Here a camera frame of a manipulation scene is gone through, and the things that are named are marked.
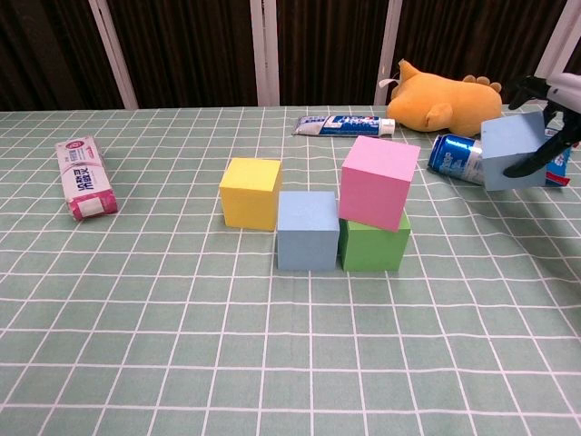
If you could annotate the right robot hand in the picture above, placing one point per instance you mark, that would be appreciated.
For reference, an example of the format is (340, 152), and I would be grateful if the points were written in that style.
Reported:
(565, 97)

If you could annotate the white frame post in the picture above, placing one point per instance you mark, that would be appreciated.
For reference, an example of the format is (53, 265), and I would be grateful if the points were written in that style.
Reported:
(388, 45)
(113, 54)
(560, 41)
(265, 54)

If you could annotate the orange plush toy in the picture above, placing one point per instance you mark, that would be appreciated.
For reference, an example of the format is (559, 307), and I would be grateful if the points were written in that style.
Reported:
(436, 102)

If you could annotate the pink white toothpaste box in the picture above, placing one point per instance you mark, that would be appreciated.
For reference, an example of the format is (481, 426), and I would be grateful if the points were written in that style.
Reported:
(84, 177)

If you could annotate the blue white toothpaste tube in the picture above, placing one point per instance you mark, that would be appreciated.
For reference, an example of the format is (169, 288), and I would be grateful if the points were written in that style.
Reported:
(345, 125)

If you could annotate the green checked tablecloth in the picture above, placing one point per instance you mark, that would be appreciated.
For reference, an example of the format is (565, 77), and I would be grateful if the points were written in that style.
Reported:
(272, 340)

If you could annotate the green cube block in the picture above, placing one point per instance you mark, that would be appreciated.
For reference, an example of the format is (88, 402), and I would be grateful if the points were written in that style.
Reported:
(372, 250)

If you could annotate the black curtain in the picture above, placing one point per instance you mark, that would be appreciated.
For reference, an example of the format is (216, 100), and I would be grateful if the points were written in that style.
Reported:
(190, 50)

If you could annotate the blue snack bag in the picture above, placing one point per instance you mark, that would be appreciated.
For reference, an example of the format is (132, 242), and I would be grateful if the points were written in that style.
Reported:
(556, 175)

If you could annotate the blue drink can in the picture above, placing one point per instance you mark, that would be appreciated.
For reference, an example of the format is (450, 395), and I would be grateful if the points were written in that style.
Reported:
(454, 156)

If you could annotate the yellow cube block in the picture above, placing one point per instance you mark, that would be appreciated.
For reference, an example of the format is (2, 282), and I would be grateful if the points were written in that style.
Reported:
(247, 200)

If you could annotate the pink cube block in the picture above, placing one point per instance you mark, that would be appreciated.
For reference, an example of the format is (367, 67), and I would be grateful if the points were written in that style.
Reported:
(377, 186)

